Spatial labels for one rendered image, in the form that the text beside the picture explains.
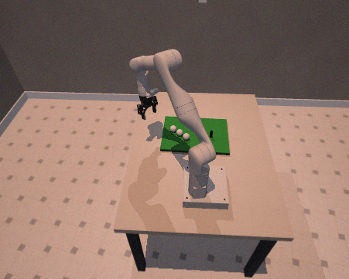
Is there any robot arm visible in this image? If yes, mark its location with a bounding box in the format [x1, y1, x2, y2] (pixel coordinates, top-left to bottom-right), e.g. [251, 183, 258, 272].
[129, 49, 216, 199]

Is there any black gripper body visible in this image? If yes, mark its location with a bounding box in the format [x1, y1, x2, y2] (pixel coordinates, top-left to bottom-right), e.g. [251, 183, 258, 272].
[139, 96, 152, 109]

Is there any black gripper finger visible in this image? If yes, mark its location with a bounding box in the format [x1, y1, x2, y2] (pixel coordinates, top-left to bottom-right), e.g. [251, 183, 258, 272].
[137, 103, 149, 120]
[149, 96, 158, 113]

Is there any green flat mat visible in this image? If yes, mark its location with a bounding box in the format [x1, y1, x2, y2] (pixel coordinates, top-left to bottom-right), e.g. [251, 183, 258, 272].
[160, 116, 230, 155]

